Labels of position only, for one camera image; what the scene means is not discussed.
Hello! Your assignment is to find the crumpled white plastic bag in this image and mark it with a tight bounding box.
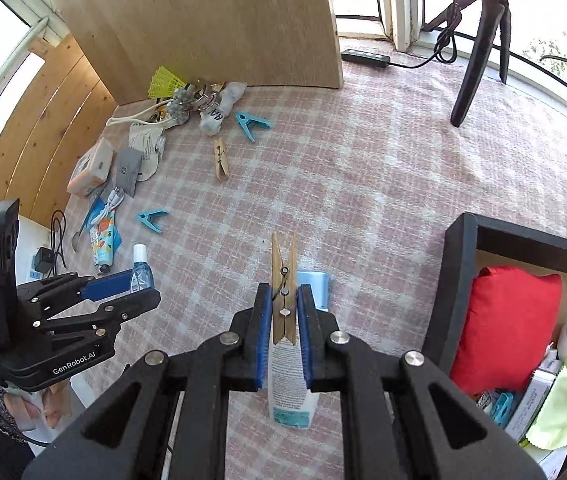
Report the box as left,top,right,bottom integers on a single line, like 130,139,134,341
221,81,248,111

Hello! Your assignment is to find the white cloth with dark print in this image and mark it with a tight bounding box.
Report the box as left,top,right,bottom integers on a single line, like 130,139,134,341
198,105,227,136

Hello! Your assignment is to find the white printed paper packet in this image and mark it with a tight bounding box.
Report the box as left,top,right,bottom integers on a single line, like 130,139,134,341
128,122,167,181

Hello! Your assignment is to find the light green cleaning cloth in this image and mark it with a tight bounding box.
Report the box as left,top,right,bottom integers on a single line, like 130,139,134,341
523,337,567,451

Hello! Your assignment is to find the orange white wipes pack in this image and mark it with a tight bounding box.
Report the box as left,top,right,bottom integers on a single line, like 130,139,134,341
66,138,115,198

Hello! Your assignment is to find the white floral tissue box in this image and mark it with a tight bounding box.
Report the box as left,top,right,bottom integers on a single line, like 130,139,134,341
503,355,564,466

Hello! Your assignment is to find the white window frame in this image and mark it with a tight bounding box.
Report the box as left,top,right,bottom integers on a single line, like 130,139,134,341
323,0,567,126
0,0,72,171

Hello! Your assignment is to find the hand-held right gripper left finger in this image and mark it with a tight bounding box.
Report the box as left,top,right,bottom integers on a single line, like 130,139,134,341
22,282,273,480

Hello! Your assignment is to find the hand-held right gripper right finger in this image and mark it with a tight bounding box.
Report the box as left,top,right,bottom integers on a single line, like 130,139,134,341
297,284,547,480

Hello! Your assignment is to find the black tripod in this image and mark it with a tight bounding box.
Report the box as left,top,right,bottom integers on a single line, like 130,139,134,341
422,0,514,128

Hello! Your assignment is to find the black rectangular tray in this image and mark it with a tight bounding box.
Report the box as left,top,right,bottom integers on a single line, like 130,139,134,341
421,212,567,480

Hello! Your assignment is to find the black cable with remote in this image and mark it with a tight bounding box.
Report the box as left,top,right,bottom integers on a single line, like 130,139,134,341
341,2,464,70

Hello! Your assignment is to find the white massager with grey balls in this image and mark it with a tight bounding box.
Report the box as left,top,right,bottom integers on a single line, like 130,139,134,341
107,87,197,128

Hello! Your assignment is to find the person's left hand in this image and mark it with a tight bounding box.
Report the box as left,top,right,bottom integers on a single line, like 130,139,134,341
4,379,73,433

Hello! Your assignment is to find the slatted pine wood panel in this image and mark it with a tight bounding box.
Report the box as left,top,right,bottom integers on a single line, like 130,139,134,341
0,32,119,228

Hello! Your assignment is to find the small clear blue liquid bottle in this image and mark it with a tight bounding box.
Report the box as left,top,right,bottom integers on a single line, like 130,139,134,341
130,243,155,292

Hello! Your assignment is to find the colourful toothpaste tube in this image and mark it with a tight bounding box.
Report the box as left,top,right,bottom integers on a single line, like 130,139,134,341
90,210,122,275

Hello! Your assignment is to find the metal eyelash curler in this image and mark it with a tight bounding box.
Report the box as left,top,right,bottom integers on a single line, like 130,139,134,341
191,79,225,110

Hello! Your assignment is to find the white bottle with blue cap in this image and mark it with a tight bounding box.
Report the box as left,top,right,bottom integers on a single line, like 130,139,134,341
266,271,333,431

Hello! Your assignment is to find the yellow plastic shuttlecock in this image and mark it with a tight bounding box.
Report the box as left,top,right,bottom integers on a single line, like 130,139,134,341
148,64,187,101

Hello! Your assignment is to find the wooden clothespin with dark print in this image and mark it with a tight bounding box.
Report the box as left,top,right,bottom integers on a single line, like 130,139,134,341
213,137,232,183

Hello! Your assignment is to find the metal spoon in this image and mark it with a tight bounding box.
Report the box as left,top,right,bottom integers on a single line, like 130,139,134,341
71,200,99,251

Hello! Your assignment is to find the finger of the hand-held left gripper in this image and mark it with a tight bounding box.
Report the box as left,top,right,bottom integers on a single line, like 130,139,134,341
32,287,162,337
18,268,138,319

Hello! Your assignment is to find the red cushion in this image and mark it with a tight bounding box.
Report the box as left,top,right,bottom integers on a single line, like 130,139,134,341
449,266,563,397

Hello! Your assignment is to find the upright light wooden board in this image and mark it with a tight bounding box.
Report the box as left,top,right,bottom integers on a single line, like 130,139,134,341
50,0,344,107

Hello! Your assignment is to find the black charger with cable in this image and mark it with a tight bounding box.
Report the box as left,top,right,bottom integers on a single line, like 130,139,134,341
31,210,69,281

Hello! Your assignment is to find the grey sachet with round mark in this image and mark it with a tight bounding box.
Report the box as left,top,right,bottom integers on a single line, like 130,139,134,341
114,147,143,197

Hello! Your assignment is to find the plain wooden clothespin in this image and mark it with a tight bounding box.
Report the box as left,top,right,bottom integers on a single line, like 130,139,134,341
270,231,298,346

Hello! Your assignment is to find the coiled white cable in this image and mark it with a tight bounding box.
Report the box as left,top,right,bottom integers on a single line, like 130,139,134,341
98,186,127,211

